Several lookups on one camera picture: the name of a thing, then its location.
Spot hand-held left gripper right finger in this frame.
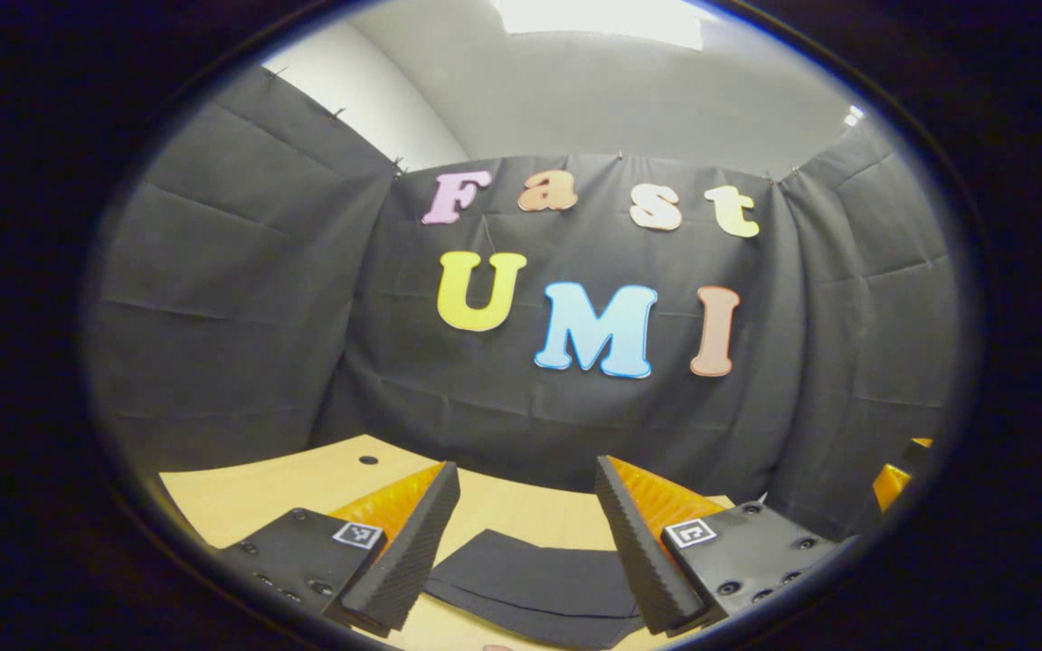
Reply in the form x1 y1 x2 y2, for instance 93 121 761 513
593 454 849 637

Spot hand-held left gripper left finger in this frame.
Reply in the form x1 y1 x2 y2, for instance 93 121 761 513
216 460 463 634

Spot dark grey jeans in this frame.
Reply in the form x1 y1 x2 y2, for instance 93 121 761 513
423 529 649 651

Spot black backdrop cloth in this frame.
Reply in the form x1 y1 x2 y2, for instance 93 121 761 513
87 63 962 543

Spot ceiling light panel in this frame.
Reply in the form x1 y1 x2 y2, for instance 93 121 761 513
492 0 712 52

